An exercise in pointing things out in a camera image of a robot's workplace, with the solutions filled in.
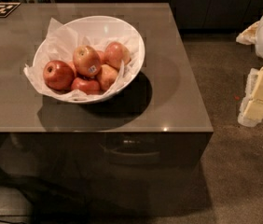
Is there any apple with sticker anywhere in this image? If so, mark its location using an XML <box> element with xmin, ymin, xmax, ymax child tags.
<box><xmin>73</xmin><ymin>45</ymin><xmax>102</xmax><ymax>77</ymax></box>

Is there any back right red apple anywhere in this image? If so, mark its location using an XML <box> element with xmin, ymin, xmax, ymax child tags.
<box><xmin>104</xmin><ymin>42</ymin><xmax>131</xmax><ymax>70</ymax></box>

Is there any red apple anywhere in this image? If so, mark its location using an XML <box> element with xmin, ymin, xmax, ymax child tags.
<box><xmin>71</xmin><ymin>77</ymin><xmax>101</xmax><ymax>95</ymax></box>
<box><xmin>104</xmin><ymin>42</ymin><xmax>131</xmax><ymax>70</ymax></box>
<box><xmin>43</xmin><ymin>60</ymin><xmax>75</xmax><ymax>91</ymax></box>

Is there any middle right pale apple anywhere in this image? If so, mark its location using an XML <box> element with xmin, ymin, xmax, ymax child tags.
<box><xmin>96</xmin><ymin>64</ymin><xmax>118</xmax><ymax>91</ymax></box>

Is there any small hidden back apple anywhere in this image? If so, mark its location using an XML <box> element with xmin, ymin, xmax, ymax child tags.
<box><xmin>96</xmin><ymin>50</ymin><xmax>105</xmax><ymax>64</ymax></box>

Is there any white bowl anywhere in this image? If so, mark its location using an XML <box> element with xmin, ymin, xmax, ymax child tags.
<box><xmin>32</xmin><ymin>15</ymin><xmax>146</xmax><ymax>105</ymax></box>

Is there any front bottom red apple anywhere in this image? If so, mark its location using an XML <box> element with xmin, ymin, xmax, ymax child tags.
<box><xmin>71</xmin><ymin>77</ymin><xmax>101</xmax><ymax>95</ymax></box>

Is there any left red apple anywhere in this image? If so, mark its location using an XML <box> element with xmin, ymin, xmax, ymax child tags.
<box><xmin>43</xmin><ymin>60</ymin><xmax>75</xmax><ymax>91</ymax></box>

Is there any white tissue paper liner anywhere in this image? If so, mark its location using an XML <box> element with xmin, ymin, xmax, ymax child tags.
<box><xmin>23</xmin><ymin>17</ymin><xmax>142</xmax><ymax>103</ymax></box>

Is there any dark cable on floor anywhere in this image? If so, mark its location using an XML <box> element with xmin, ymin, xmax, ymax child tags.
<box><xmin>0</xmin><ymin>216</ymin><xmax>27</xmax><ymax>224</ymax></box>

